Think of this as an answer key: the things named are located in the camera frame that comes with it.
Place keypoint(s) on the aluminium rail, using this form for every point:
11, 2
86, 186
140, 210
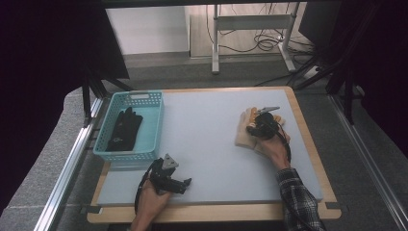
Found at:
67, 166
369, 160

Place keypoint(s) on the person's right hand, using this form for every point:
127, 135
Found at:
272, 149

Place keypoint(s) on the light blue plastic basket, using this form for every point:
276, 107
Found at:
150, 128

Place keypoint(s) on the grey table mat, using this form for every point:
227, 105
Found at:
218, 144

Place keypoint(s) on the white metal desk frame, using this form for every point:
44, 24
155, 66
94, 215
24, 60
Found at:
253, 22

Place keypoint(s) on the black stand legs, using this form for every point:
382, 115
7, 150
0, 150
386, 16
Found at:
343, 73
93, 93

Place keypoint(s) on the white board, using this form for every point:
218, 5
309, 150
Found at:
147, 30

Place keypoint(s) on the white power strip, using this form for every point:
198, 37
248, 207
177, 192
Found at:
310, 72

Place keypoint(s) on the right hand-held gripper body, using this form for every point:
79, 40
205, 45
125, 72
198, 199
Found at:
267, 125

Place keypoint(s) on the person's left hand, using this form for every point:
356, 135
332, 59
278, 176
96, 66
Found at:
154, 202

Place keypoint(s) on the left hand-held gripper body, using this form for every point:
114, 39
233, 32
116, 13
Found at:
163, 176

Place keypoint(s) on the black curtain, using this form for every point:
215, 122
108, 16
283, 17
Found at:
48, 64
378, 64

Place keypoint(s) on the beige work glove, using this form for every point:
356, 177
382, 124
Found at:
245, 134

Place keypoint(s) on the black glove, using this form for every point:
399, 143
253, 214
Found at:
124, 131

